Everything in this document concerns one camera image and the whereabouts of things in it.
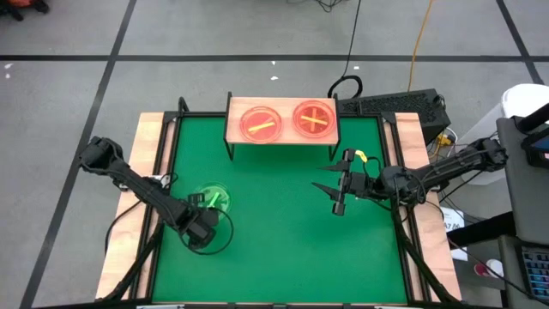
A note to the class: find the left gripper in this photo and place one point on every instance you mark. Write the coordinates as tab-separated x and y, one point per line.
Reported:
195	214

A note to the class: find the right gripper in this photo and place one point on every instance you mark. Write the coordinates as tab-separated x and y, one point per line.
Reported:
342	189

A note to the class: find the transparent green plastic plate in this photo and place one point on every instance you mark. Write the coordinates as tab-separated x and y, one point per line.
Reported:
223	193

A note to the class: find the transparent orange plastic plate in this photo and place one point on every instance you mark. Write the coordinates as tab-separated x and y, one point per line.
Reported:
323	110
304	129
253	118

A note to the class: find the transparent pink plastic plate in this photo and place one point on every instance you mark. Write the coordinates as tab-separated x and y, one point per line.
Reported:
270	135

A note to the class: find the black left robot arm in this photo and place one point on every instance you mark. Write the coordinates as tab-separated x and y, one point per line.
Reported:
128	180

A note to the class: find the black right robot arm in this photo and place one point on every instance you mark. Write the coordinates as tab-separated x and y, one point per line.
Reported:
450	169

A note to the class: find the green table mat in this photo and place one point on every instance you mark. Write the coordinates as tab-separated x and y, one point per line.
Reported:
279	240

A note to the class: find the black computer case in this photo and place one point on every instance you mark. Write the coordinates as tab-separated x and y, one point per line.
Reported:
394	111

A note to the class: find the white paper sheet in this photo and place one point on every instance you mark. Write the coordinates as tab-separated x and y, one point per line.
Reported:
454	223

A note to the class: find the red and white round object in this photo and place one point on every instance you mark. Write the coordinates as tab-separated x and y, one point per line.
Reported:
489	268

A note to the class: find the dark grey cart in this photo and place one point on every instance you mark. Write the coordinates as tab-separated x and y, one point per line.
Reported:
527	201

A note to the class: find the white plastic bin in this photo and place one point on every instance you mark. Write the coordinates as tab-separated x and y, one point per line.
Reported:
527	98

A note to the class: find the backlit keyboard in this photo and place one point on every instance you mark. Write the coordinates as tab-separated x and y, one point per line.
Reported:
538	270

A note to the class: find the orange shop vacuum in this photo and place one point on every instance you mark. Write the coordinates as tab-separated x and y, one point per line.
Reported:
21	5

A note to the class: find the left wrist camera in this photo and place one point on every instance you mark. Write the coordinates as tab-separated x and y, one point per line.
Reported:
202	237

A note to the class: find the wooden shelf with black frame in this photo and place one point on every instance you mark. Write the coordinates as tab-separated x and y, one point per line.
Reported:
240	137

